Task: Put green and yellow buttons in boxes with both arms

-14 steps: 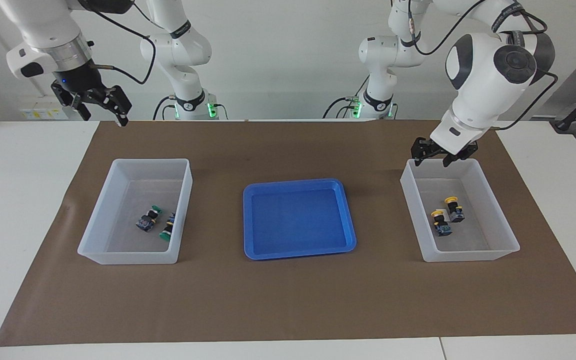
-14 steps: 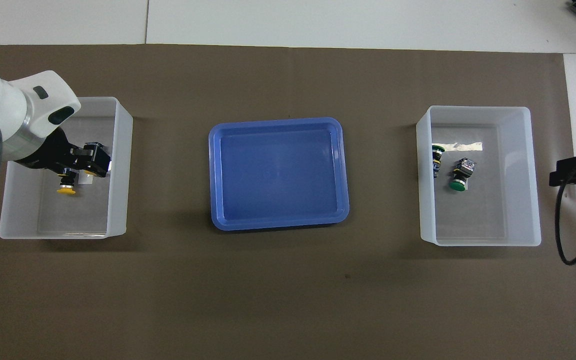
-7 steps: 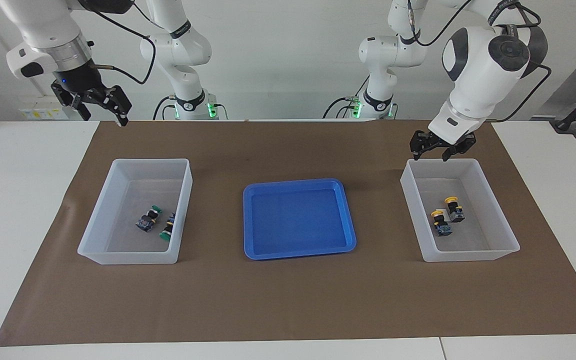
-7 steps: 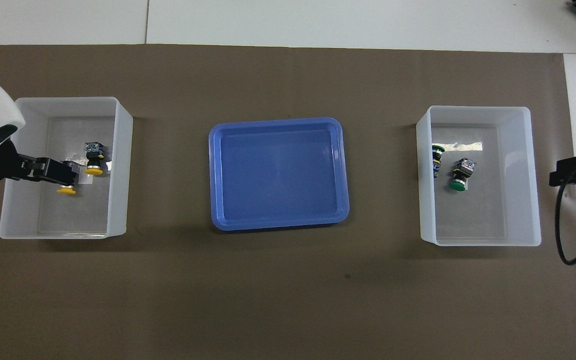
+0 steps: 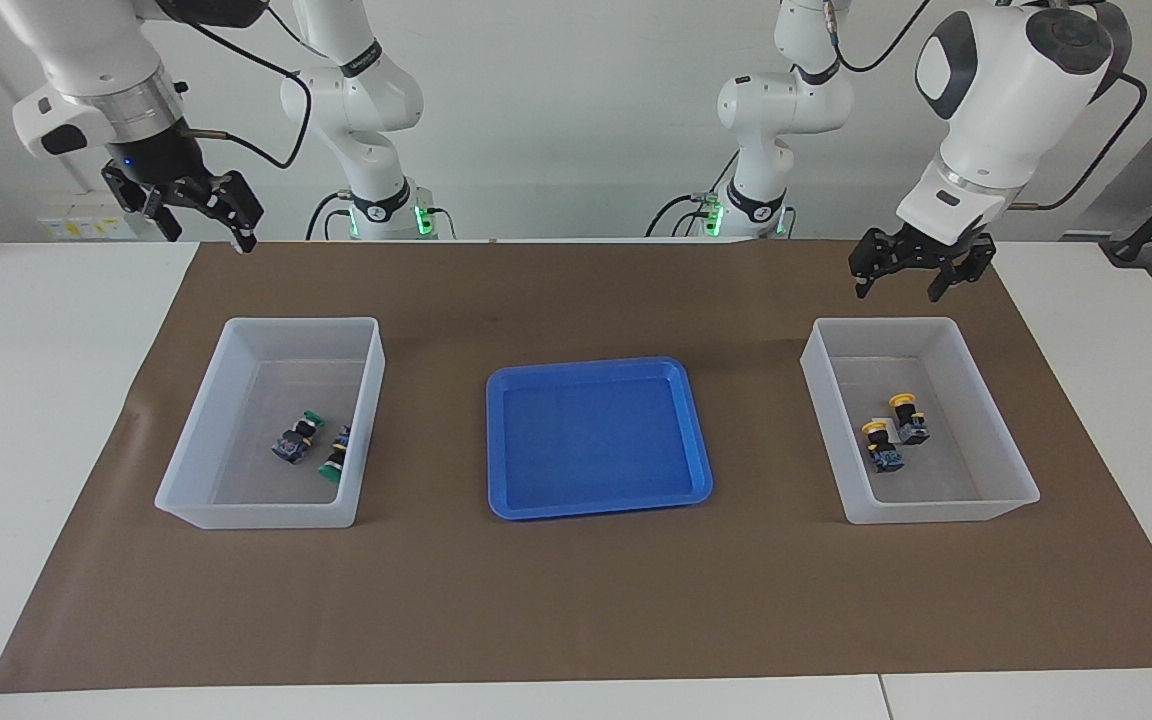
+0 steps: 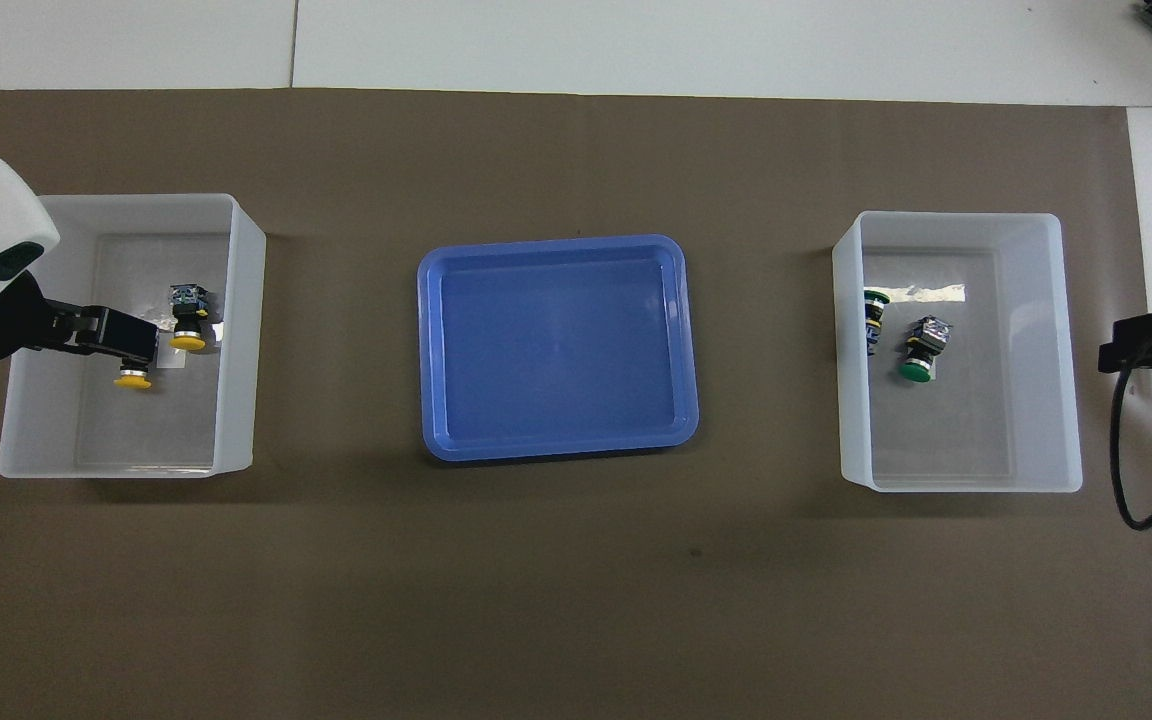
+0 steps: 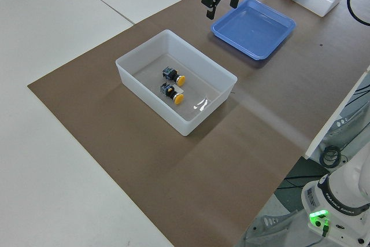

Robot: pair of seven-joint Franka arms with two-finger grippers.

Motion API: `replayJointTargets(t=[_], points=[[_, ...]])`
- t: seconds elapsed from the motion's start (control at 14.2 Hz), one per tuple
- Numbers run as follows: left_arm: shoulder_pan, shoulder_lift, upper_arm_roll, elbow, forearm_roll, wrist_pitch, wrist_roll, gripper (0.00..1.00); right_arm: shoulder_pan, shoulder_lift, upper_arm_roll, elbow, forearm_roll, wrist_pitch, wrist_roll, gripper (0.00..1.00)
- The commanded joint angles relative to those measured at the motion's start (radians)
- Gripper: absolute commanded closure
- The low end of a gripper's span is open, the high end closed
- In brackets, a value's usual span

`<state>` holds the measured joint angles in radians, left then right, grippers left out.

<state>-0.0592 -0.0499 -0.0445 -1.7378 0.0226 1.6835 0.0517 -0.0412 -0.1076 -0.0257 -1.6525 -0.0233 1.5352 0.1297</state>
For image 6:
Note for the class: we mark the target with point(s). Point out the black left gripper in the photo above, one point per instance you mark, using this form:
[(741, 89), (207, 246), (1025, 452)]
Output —
[(1, 325)]

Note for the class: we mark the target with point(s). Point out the yellow push button blue base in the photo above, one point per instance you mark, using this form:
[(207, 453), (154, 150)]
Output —
[(133, 379)]

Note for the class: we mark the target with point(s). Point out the yellow push button grey base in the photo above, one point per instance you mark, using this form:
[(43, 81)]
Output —
[(188, 318)]

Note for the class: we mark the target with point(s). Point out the green push button white block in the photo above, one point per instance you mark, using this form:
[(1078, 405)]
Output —
[(924, 352)]

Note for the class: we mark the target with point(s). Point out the translucent white box round-hole label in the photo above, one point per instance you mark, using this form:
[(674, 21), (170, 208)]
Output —
[(136, 430)]

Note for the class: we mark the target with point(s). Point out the short silver tape strip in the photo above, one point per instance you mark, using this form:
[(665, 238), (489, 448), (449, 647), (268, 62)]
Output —
[(217, 333)]

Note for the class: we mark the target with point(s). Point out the translucent white box plain label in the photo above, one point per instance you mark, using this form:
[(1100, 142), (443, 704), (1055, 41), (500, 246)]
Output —
[(996, 420)]

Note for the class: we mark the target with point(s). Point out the long silver tape strip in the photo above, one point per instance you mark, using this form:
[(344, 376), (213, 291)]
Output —
[(926, 294)]

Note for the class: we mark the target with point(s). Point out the blue plastic tray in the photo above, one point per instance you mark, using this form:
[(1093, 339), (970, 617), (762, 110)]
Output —
[(556, 350)]

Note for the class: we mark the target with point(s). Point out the brown paper table mat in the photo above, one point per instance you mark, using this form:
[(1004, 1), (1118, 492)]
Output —
[(576, 600)]

